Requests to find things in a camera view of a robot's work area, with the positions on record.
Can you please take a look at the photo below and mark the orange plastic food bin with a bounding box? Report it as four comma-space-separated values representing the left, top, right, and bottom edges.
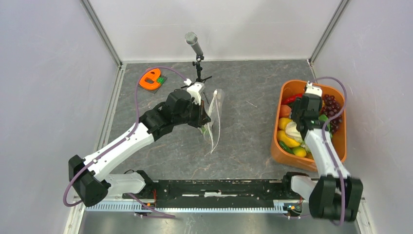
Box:
270, 79, 347, 172

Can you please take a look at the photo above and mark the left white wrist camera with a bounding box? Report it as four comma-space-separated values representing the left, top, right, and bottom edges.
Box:
184, 79, 205, 105

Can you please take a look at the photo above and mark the purple grape bunch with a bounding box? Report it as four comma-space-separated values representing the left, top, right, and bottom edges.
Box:
320, 94, 342, 134

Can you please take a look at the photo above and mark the white cable duct strip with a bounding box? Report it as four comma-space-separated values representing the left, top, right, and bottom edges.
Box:
85, 200, 296, 214

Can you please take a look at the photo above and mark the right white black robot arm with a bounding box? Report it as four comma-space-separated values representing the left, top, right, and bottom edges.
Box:
281, 94, 364, 225

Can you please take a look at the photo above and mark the red chili pepper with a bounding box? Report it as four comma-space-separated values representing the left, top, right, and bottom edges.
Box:
282, 94, 303, 105

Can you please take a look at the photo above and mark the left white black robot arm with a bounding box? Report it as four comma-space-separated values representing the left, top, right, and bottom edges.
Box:
68, 82, 211, 207

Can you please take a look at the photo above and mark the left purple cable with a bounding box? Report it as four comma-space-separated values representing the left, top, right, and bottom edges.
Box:
62, 66, 191, 208

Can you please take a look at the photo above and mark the silver microphone on tripod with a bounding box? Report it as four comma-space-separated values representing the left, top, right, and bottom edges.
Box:
183, 32, 212, 88

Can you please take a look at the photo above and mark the pink peach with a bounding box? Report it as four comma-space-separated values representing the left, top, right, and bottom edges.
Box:
279, 105, 292, 118

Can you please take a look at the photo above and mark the yellow mango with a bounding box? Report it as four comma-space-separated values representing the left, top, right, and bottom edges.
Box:
276, 130, 301, 148

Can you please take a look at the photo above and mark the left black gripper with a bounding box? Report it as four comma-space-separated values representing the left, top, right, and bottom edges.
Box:
173, 98, 211, 128

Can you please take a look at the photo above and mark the yellow lemon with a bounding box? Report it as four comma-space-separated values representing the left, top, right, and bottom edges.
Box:
292, 146, 307, 157

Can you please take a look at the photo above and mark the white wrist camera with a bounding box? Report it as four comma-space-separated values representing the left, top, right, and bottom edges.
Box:
184, 79, 205, 105
304, 81, 322, 97

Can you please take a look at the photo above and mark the clear dotted zip top bag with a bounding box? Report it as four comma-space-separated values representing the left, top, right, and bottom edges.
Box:
201, 89, 225, 154

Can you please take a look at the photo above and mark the green block on dark plate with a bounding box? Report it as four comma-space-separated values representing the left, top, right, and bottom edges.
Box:
156, 76, 168, 87

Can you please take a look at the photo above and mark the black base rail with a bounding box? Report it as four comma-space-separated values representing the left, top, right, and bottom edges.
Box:
122, 170, 305, 209

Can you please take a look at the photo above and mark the green cucumber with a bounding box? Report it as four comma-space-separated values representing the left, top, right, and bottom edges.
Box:
278, 141, 294, 155

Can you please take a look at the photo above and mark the pale green cabbage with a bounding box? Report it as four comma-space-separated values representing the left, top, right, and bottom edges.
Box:
285, 121, 303, 143

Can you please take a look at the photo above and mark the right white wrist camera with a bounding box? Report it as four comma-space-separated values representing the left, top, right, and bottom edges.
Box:
304, 81, 322, 97

